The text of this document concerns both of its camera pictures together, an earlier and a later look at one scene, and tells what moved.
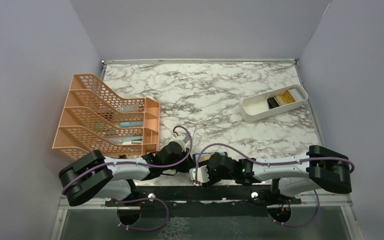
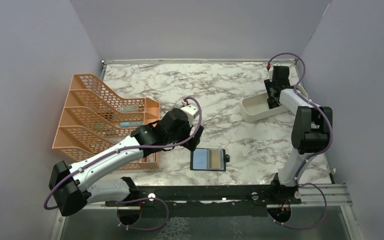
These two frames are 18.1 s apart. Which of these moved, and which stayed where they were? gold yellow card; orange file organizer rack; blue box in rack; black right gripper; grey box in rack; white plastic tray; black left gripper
Moved: black left gripper; gold yellow card; black right gripper
Stayed: orange file organizer rack; blue box in rack; grey box in rack; white plastic tray
